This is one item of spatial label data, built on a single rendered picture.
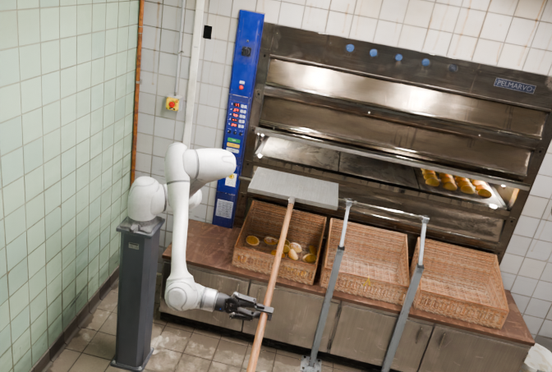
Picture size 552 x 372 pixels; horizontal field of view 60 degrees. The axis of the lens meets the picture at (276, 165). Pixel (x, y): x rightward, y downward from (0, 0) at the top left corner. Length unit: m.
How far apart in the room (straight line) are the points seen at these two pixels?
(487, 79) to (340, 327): 1.84
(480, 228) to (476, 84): 1.01
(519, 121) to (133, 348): 2.79
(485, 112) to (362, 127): 0.77
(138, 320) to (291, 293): 0.96
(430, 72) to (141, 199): 1.91
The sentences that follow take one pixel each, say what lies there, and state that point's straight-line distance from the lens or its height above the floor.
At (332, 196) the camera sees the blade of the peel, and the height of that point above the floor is 1.18.
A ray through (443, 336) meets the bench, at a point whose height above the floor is 0.48.
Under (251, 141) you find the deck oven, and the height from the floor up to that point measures 1.28.
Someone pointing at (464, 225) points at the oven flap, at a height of 1.01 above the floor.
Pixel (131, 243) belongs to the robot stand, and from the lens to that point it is 2.77.
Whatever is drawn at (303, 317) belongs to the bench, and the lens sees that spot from 3.31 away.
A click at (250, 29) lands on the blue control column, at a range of 3.16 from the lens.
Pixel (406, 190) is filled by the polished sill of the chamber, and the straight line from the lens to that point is 3.42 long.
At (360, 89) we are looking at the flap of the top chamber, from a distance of 3.18.
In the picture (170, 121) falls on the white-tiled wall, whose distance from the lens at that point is 3.48.
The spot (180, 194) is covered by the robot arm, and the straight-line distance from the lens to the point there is 2.07.
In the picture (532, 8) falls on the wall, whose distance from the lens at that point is 3.28.
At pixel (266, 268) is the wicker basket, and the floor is 0.62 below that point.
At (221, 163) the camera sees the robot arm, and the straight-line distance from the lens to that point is 2.13.
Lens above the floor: 2.43
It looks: 22 degrees down
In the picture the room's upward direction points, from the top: 10 degrees clockwise
